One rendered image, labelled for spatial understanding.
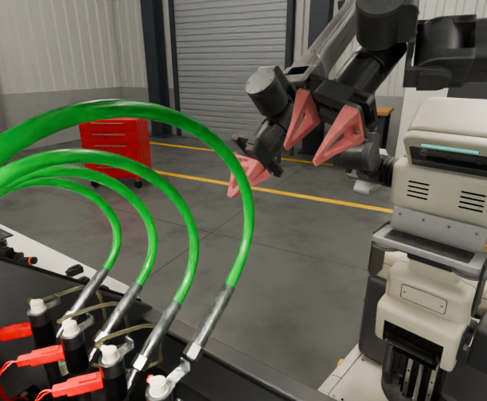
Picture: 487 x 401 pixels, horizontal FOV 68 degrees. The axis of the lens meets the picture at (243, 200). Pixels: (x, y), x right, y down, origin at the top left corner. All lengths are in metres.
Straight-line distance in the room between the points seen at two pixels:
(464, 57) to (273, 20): 6.53
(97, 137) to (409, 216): 4.08
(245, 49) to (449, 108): 6.37
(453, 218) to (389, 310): 0.33
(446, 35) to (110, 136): 4.31
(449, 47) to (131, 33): 8.61
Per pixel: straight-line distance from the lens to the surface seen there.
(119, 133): 4.60
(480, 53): 0.53
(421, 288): 1.15
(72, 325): 0.53
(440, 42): 0.54
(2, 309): 0.66
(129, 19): 9.04
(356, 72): 0.51
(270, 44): 7.00
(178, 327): 0.80
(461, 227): 1.02
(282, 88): 0.65
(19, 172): 0.34
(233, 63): 7.32
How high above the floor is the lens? 1.46
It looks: 21 degrees down
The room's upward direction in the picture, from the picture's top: straight up
